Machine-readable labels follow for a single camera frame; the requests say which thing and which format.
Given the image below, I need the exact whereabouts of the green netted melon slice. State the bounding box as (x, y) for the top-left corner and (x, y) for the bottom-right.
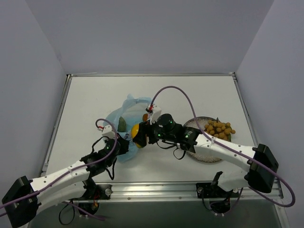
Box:
(117, 116), (127, 133)

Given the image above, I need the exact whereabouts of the orange persimmon fake fruit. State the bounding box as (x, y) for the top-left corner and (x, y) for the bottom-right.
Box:
(142, 114), (148, 122)

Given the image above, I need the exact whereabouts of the light blue plastic bag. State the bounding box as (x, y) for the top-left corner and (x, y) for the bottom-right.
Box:
(106, 94), (152, 163)

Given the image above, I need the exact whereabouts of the yellow longan fruit bunch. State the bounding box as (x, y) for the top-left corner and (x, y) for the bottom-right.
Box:
(204, 120), (236, 142)

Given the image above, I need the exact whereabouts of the yellow mango fake fruit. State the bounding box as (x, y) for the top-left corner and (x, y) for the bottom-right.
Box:
(131, 123), (140, 139)

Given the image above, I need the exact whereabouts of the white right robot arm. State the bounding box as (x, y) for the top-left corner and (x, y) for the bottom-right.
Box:
(131, 114), (279, 196)

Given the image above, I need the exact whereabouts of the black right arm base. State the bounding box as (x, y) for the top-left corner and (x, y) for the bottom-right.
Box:
(196, 182), (241, 216)

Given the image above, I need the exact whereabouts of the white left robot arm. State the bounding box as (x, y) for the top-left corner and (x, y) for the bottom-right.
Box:
(2, 138), (129, 228)

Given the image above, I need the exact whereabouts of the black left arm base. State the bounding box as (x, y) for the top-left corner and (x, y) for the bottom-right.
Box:
(77, 184), (112, 215)

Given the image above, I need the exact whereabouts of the grey speckled plate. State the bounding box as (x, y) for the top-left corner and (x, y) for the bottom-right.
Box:
(186, 116), (222, 163)

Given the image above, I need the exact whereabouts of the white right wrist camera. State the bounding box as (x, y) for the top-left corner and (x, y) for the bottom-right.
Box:
(146, 104), (162, 125)

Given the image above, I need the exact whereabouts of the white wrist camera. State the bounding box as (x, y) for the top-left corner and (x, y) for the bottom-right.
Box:
(102, 125), (116, 141)
(146, 104), (162, 125)

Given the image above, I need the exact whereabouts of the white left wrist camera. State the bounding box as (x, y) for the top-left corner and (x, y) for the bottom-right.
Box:
(102, 125), (116, 141)

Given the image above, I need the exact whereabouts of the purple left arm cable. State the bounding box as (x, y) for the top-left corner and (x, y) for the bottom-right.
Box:
(0, 118), (119, 212)

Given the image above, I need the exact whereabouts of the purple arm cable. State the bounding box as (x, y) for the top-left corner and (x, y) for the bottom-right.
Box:
(151, 85), (296, 207)
(0, 118), (119, 212)

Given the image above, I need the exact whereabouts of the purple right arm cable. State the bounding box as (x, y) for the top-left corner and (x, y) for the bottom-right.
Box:
(151, 85), (296, 207)

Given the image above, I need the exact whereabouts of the aluminium front rail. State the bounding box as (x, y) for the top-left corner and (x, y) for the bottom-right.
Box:
(27, 178), (285, 202)

